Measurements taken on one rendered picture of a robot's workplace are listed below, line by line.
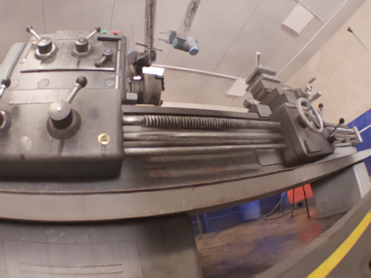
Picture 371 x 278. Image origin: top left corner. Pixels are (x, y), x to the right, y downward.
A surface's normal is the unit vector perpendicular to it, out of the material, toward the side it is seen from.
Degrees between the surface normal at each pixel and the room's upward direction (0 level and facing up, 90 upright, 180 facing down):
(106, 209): 90
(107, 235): 90
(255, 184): 90
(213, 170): 90
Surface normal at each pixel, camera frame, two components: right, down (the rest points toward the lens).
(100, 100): 0.35, -0.45
